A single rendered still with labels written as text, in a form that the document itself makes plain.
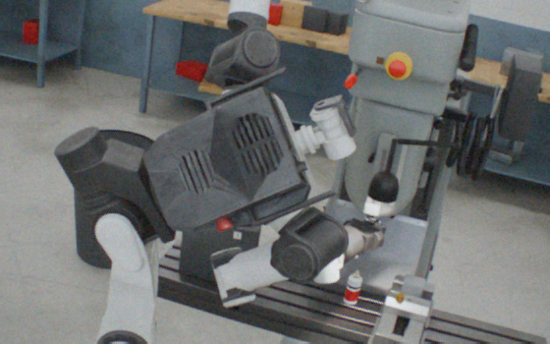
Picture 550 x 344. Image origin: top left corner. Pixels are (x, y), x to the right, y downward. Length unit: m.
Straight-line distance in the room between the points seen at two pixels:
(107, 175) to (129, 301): 0.33
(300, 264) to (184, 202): 0.26
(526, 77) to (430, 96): 0.41
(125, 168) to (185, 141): 0.16
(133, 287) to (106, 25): 5.47
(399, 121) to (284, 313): 0.65
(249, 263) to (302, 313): 0.54
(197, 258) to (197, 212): 0.74
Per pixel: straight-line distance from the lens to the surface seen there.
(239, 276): 1.66
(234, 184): 1.42
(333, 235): 1.56
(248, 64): 1.55
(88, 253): 4.00
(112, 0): 6.95
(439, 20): 1.66
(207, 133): 1.45
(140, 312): 1.75
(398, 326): 2.07
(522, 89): 2.12
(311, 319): 2.12
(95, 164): 1.57
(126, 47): 6.97
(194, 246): 2.18
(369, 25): 1.67
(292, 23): 5.84
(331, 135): 1.59
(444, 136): 2.33
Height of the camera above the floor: 2.17
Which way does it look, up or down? 23 degrees down
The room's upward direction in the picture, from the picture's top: 9 degrees clockwise
